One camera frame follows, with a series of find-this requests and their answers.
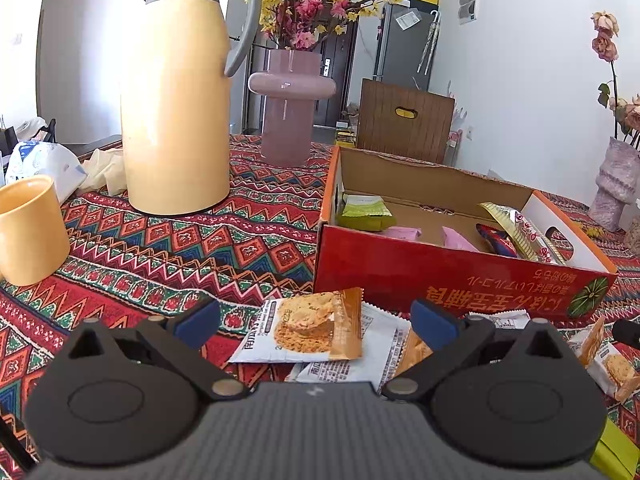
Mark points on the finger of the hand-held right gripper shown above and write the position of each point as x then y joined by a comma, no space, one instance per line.
627,332

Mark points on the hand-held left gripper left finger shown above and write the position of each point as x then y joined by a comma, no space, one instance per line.
197,322

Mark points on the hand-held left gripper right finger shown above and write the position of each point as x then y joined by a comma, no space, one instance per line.
435,325

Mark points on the orange white biscuit packet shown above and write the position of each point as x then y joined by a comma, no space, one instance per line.
305,325
375,355
615,365
406,355

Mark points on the red cardboard box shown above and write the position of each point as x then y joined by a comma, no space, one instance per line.
400,270

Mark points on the small white snack packet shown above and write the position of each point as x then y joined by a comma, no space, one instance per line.
505,317

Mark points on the dark red snack packet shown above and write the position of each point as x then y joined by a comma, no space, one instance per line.
492,237

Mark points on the green snack packet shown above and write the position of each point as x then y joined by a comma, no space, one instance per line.
365,215
620,450

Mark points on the beige snack packet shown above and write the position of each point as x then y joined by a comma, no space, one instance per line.
525,235

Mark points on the fallen yellow petals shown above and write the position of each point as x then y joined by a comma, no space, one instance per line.
594,231

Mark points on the textured pink vase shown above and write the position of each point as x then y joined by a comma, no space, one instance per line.
615,190

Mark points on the beige cloth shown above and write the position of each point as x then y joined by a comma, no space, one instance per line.
105,170

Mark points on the yellow mug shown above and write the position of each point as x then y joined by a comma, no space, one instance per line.
30,235

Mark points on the wooden chair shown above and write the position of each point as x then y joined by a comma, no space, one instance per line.
385,125

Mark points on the yellow thermos jug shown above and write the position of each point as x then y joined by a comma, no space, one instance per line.
175,110

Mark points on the smooth pink vase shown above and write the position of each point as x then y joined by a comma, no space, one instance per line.
287,125

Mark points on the white plastic bag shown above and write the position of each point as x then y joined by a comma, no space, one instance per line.
40,165

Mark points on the grey refrigerator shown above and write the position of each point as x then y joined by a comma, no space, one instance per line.
400,55

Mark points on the white folded umbrella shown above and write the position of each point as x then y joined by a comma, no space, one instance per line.
431,40

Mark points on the dried pink roses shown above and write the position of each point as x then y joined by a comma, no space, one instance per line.
605,45

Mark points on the white paper sheet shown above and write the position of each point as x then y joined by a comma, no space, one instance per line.
407,19

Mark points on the yellow black box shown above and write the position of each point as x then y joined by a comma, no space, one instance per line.
422,1

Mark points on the pink and yellow flower branches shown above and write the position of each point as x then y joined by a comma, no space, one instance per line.
310,5

